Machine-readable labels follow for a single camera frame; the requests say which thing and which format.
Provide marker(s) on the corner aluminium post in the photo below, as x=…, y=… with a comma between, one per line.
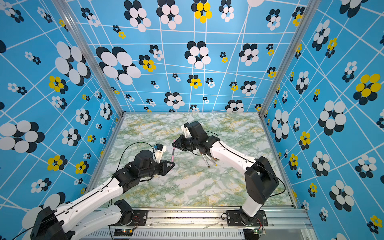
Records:
x=289, y=54
x=65, y=12

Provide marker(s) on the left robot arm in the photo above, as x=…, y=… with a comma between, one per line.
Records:
x=76, y=219

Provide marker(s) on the right corner aluminium post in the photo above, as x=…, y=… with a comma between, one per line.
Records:
x=289, y=54

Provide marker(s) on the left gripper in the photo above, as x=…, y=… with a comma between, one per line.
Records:
x=165, y=169

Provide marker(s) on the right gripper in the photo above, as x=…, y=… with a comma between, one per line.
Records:
x=181, y=140

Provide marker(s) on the right circuit board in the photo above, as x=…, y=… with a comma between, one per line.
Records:
x=253, y=234

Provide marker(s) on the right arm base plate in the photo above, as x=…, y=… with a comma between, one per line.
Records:
x=238, y=218

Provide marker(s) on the aluminium front rail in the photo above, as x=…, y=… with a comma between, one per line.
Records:
x=285, y=223

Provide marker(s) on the pink fountain pen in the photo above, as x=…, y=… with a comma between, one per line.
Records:
x=173, y=152

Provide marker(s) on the circuit board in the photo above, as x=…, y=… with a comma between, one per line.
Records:
x=123, y=233
x=253, y=234

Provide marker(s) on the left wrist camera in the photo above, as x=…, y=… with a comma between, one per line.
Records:
x=159, y=150

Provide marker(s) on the left circuit board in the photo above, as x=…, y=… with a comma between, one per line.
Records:
x=123, y=233

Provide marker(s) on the left corner aluminium post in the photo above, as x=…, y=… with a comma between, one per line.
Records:
x=65, y=12

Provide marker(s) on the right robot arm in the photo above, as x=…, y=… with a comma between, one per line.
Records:
x=260, y=179

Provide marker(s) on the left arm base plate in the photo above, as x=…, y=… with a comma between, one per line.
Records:
x=137, y=218

